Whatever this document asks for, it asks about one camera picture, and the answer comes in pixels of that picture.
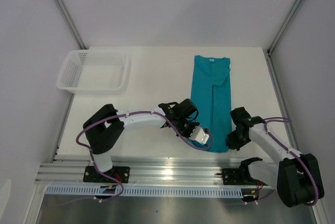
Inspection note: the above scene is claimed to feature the teal t-shirt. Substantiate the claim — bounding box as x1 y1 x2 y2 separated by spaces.
191 55 232 153

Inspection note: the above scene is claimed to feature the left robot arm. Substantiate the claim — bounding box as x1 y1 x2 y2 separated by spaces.
83 99 208 182

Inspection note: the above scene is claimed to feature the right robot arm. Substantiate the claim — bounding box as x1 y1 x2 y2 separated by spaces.
226 107 325 207

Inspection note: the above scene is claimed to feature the white plastic basket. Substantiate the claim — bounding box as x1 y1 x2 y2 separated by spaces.
56 50 131 95

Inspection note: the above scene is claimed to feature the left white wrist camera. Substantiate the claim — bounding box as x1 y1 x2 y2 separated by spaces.
189 126 209 145

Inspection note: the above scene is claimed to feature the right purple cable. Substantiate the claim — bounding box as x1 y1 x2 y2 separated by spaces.
263 117 320 206

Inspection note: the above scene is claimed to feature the purple cable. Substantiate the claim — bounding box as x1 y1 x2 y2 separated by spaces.
263 117 320 206
75 110 214 183

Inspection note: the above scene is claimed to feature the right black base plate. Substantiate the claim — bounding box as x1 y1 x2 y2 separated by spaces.
221 168 261 186

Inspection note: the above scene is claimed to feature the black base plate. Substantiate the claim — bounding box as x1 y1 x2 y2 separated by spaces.
83 166 130 184
221 168 261 186

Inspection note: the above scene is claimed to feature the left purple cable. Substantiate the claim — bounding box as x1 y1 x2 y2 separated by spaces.
75 110 214 183

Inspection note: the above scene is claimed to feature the right side aluminium rail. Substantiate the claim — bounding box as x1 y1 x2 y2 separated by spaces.
263 50 299 149

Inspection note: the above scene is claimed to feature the aluminium mounting rail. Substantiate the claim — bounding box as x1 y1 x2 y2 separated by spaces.
35 156 243 187

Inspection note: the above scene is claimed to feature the white slotted cable duct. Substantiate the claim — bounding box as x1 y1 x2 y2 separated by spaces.
45 184 243 198

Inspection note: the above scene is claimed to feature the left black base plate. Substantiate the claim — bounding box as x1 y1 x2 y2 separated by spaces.
83 166 130 184

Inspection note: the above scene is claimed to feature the left side aluminium rail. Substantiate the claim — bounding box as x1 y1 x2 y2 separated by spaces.
50 94 75 163

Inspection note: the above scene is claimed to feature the right aluminium frame post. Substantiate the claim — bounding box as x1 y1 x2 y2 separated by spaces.
267 0 305 57

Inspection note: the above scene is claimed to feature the aluminium frame post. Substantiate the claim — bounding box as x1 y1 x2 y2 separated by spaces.
267 0 305 57
53 0 86 50

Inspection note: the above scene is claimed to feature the left aluminium frame post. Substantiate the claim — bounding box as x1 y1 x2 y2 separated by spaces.
53 0 86 50

